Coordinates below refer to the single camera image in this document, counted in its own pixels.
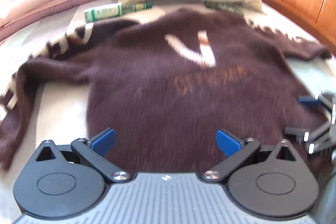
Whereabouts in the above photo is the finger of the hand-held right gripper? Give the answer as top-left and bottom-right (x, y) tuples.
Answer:
(298, 90), (336, 125)
(284, 122), (336, 156)

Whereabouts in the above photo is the bed with patchwork floral sheet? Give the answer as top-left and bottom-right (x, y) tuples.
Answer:
(0, 0), (336, 224)

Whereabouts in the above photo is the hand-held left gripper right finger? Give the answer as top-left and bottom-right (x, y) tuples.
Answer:
(202, 129), (298, 183)

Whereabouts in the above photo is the green glass bottle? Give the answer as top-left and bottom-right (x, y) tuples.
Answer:
(84, 2), (153, 23)

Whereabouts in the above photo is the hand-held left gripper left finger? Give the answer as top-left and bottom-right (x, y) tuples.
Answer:
(36, 128), (131, 183)

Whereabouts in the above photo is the brown knit sweater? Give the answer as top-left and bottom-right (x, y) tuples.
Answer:
(0, 7), (332, 172)

